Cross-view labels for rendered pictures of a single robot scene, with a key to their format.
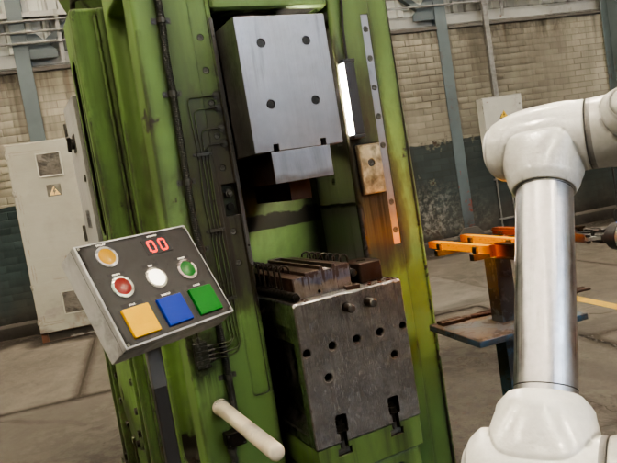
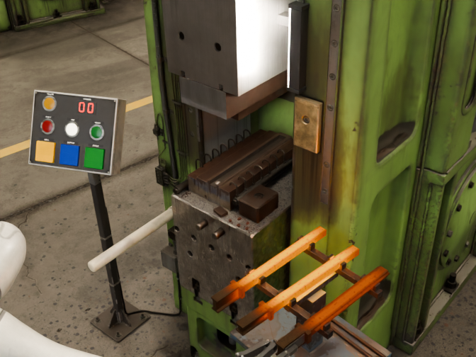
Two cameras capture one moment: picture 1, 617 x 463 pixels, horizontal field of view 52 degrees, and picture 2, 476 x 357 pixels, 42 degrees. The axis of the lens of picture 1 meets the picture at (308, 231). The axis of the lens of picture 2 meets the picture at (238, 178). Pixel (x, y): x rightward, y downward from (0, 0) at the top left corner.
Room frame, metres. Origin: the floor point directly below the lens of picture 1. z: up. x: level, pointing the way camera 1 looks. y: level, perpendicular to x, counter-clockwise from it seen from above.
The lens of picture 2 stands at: (1.33, -1.70, 2.22)
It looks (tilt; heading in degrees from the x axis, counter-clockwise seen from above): 34 degrees down; 67
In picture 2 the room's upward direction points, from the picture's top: 2 degrees counter-clockwise
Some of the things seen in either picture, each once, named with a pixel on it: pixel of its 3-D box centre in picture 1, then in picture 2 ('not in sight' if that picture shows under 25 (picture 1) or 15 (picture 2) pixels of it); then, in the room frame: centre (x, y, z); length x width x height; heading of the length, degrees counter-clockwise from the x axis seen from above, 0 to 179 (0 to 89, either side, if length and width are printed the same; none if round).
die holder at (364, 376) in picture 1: (319, 346); (260, 225); (2.17, 0.03, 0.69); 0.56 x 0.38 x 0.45; 25
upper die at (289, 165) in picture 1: (276, 169); (244, 75); (2.13, 0.07, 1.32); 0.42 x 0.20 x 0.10; 25
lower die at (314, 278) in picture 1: (293, 275); (246, 164); (2.13, 0.07, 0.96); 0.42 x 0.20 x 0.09; 25
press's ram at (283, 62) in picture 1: (275, 94); (253, 6); (2.15, 0.03, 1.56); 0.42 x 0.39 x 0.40; 25
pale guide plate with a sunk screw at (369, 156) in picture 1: (370, 168); (307, 124); (2.20, -0.25, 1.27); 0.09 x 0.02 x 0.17; 115
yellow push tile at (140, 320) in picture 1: (140, 321); (45, 151); (1.47, 0.42, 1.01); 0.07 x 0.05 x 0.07; 140
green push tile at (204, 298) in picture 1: (204, 299); (94, 158); (1.62, 0.29, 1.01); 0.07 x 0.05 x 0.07; 140
